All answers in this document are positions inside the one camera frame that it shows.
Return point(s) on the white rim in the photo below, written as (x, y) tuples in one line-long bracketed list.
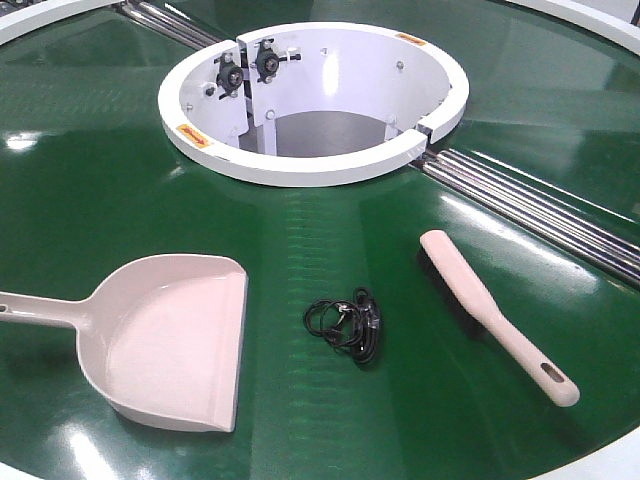
[(587, 17), (28, 19)]

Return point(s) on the left metal roller strip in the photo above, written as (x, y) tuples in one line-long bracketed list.
[(167, 23)]

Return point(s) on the white outer rim right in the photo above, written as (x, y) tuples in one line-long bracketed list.
[(587, 17)]

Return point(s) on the pink plastic dustpan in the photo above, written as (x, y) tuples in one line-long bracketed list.
[(160, 338)]

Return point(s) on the metal roller strip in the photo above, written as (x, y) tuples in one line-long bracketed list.
[(167, 23), (535, 210)]

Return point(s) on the pink hand broom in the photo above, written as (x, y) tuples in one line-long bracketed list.
[(477, 301)]

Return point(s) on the white outer rim left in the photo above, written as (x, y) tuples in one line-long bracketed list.
[(28, 19)]

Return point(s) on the black bearing mount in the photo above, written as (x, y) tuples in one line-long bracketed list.
[(226, 79), (268, 60)]

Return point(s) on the right metal roller strip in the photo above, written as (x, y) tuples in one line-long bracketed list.
[(535, 210)]

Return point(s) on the white central ring housing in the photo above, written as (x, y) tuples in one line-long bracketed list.
[(415, 89)]

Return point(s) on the black bearing mount right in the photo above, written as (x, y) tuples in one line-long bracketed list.
[(268, 60)]

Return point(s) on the black bearing mount left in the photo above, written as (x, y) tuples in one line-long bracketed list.
[(226, 79)]

